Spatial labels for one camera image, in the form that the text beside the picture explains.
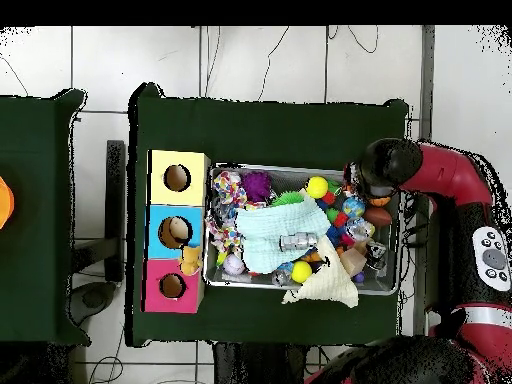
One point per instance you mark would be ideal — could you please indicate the colourful confetti print packet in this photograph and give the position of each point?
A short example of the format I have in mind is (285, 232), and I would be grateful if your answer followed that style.
(228, 188)

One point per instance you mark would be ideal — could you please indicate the white baseball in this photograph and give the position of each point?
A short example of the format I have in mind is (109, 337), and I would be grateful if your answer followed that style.
(234, 264)

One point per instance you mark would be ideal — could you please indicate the cream waffle cloth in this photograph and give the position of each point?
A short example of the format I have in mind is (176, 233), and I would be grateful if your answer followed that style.
(328, 286)

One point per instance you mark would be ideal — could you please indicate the orange brown rubber toy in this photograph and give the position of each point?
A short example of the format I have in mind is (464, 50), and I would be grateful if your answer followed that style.
(190, 260)

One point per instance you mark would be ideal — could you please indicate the yellow ball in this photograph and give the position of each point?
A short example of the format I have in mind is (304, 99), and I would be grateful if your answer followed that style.
(301, 272)
(316, 187)

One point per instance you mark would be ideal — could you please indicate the shallow clear mesh bin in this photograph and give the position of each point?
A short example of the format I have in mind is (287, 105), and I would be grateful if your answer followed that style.
(380, 284)

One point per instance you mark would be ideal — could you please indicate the orange round object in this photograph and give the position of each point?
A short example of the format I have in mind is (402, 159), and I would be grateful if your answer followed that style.
(4, 204)

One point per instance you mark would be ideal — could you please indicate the mint waffle cloth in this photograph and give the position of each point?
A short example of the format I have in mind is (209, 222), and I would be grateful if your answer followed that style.
(264, 228)

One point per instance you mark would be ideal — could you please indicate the green spiky ball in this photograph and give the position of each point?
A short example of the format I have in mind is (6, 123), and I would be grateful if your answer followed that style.
(288, 198)

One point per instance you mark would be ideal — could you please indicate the orange toy basketball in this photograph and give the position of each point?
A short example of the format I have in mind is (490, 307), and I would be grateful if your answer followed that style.
(379, 201)

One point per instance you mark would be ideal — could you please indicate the blue globe ball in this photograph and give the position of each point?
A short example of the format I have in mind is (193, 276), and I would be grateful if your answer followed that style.
(354, 206)

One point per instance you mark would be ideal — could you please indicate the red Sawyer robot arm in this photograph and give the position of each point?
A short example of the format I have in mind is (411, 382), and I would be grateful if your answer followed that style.
(448, 172)

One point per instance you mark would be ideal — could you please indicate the dark grey floor base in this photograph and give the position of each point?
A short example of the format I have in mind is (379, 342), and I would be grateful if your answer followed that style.
(94, 298)

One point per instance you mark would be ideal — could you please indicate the dark green tablecloth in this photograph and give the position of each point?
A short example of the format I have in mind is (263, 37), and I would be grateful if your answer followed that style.
(260, 132)
(32, 160)

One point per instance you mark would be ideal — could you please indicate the purple spiky ball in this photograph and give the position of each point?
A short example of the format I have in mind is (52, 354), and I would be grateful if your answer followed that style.
(257, 186)

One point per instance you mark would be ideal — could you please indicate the brown toy football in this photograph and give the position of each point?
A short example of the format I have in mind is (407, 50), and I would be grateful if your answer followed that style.
(376, 217)

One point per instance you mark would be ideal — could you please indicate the silver toy camera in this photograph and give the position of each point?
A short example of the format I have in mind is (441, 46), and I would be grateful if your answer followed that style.
(298, 242)

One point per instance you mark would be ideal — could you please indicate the black pedestal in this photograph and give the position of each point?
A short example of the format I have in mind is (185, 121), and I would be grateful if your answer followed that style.
(256, 364)

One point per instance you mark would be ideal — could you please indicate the wooden box with three holes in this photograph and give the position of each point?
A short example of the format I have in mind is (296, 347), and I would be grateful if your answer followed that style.
(188, 192)

